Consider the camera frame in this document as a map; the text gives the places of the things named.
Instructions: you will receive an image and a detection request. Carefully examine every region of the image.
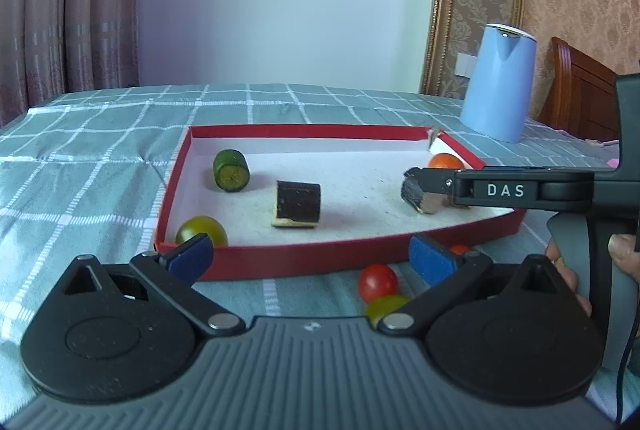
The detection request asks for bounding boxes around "dark eggplant piece gripped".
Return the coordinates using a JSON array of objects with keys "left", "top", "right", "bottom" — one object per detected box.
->
[{"left": 401, "top": 176, "right": 442, "bottom": 215}]

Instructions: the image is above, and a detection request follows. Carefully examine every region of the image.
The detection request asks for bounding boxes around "gold ornate wall frame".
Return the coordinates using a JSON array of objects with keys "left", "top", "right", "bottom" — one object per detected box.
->
[{"left": 419, "top": 0, "right": 529, "bottom": 97}]

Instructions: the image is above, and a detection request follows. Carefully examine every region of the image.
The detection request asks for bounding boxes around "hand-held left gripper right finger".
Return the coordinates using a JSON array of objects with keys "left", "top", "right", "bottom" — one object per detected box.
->
[{"left": 376, "top": 234, "right": 571, "bottom": 339}]

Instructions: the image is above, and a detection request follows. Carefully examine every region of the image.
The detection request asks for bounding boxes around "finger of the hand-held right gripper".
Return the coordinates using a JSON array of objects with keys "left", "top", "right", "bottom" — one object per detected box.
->
[{"left": 403, "top": 167, "right": 471, "bottom": 211}]

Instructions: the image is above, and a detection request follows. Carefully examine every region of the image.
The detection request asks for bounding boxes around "red cardboard box tray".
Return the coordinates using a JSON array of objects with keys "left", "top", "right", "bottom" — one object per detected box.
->
[{"left": 154, "top": 124, "right": 526, "bottom": 282}]

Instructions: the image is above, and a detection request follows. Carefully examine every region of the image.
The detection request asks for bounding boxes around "yellow-green tomato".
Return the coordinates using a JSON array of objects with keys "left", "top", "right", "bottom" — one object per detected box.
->
[{"left": 363, "top": 295, "right": 412, "bottom": 330}]

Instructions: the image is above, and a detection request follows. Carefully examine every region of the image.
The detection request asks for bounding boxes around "white wall socket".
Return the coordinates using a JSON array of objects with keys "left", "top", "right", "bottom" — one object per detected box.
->
[{"left": 455, "top": 52, "right": 479, "bottom": 76}]

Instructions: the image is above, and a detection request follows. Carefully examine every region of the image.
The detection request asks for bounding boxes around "person's right hand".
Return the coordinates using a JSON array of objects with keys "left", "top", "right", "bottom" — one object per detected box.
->
[{"left": 545, "top": 234, "right": 640, "bottom": 317}]

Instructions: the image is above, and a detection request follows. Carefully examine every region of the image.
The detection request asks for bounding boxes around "wooden chair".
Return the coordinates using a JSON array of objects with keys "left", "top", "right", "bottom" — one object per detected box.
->
[{"left": 537, "top": 36, "right": 621, "bottom": 144}]

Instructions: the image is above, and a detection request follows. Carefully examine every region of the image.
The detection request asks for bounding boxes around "blue electric kettle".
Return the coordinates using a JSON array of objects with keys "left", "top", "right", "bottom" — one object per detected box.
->
[{"left": 459, "top": 23, "right": 539, "bottom": 144}]

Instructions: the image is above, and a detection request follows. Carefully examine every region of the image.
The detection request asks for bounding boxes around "green cucumber piece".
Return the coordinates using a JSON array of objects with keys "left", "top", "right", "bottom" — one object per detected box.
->
[{"left": 213, "top": 149, "right": 250, "bottom": 192}]

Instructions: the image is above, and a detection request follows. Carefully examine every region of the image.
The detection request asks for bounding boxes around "patterned pink curtain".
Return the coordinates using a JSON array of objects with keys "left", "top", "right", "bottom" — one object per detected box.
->
[{"left": 0, "top": 0, "right": 149, "bottom": 129}]

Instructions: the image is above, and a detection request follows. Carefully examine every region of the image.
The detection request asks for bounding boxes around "orange mandarin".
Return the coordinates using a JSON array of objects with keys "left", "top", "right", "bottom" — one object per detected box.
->
[{"left": 428, "top": 153, "right": 467, "bottom": 171}]

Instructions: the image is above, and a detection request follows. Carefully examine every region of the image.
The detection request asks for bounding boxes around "dark eggplant piece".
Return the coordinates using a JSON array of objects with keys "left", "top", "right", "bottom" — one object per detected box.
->
[{"left": 271, "top": 181, "right": 321, "bottom": 229}]

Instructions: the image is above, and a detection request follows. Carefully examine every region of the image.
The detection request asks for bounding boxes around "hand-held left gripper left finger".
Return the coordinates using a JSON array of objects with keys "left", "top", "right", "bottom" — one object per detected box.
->
[{"left": 60, "top": 233, "right": 247, "bottom": 339}]

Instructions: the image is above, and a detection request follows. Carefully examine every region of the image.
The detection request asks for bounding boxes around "black cable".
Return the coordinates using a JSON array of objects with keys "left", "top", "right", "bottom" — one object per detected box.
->
[{"left": 614, "top": 305, "right": 640, "bottom": 427}]

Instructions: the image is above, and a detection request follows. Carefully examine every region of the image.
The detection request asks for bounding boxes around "green tomato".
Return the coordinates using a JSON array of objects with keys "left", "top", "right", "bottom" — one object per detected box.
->
[{"left": 174, "top": 216, "right": 229, "bottom": 249}]

